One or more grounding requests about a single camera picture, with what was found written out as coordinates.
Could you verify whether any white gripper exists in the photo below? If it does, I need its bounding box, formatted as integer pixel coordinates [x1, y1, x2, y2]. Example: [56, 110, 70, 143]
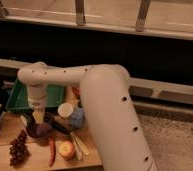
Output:
[20, 87, 46, 127]

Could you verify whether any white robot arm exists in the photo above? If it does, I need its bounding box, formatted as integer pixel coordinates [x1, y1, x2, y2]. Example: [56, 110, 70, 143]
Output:
[18, 62, 158, 171]

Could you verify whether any purple bowl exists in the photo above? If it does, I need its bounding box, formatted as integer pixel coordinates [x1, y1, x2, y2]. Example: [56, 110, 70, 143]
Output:
[25, 115, 53, 139]

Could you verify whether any red bowl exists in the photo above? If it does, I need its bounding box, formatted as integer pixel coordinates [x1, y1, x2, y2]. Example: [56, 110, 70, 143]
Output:
[71, 87, 80, 99]

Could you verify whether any green plastic tray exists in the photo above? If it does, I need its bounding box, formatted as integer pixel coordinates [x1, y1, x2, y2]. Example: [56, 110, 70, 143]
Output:
[6, 80, 65, 113]

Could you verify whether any wooden table board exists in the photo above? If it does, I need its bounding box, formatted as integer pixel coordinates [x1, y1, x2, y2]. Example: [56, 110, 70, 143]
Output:
[0, 112, 102, 171]

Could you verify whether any red chili pepper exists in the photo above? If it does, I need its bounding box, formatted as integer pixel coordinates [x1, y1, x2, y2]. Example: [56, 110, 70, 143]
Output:
[48, 137, 56, 167]

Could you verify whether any white cup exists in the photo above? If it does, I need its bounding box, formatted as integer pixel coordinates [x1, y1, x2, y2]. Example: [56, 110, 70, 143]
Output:
[58, 103, 74, 119]

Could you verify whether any red grapes bunch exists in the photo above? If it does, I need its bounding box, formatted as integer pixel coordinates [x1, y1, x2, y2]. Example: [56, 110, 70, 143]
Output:
[9, 130, 29, 167]

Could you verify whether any blue sponge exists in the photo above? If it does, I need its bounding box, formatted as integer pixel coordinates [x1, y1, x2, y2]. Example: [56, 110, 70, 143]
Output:
[70, 108, 85, 128]

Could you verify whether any yellow red apple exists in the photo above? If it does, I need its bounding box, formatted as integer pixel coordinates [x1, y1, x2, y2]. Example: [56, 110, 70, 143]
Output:
[58, 141, 75, 160]

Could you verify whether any corn cob with husk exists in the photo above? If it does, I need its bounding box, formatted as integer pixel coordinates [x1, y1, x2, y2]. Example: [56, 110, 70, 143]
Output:
[70, 132, 89, 160]

